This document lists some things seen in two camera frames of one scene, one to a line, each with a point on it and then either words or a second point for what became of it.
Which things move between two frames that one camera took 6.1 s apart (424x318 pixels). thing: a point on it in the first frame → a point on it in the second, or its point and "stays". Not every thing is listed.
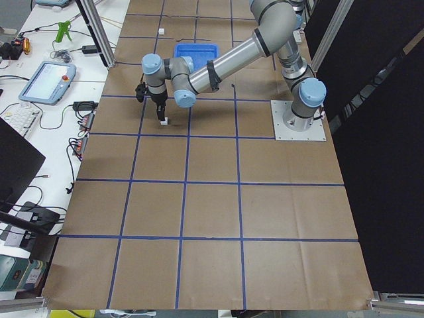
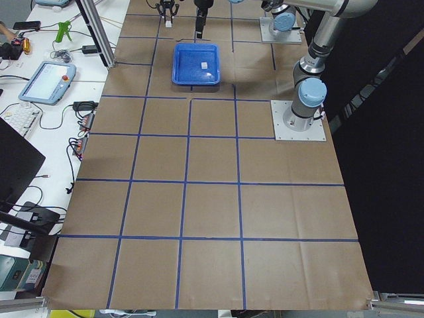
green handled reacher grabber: [63, 27] stays
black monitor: [20, 161] stays
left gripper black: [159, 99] → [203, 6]
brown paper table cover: [206, 210] stays
